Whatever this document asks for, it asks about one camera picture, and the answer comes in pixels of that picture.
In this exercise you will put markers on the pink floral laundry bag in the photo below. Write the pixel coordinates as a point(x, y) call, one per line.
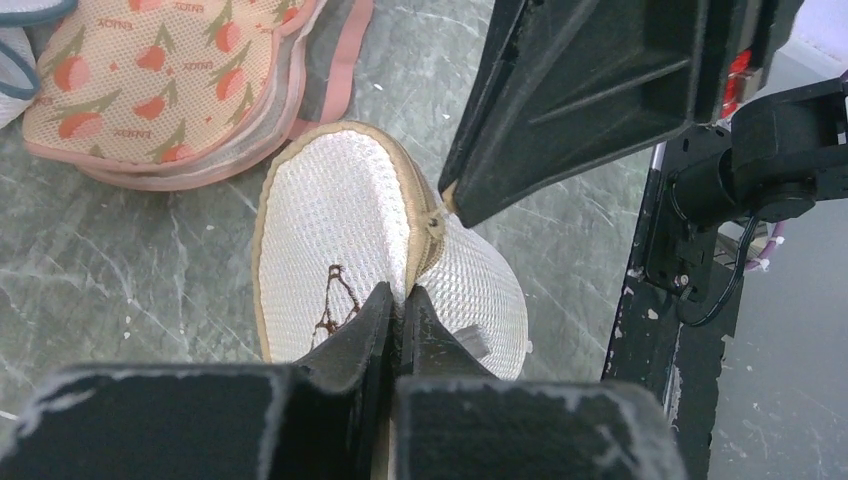
point(171, 95)

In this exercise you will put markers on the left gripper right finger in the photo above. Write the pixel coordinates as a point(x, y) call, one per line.
point(454, 420)

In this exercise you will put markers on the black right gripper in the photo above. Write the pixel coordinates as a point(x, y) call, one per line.
point(566, 86)

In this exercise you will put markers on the white mesh laundry bag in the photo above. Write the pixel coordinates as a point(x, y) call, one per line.
point(345, 207)

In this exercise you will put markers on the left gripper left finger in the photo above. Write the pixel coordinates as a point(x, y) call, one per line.
point(315, 418)

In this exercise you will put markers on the white blue-trimmed mesh bag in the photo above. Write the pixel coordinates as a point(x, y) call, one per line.
point(19, 81)

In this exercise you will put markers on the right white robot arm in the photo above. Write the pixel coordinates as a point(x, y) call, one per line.
point(787, 152)

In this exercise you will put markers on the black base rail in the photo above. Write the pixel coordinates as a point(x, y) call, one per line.
point(648, 346)

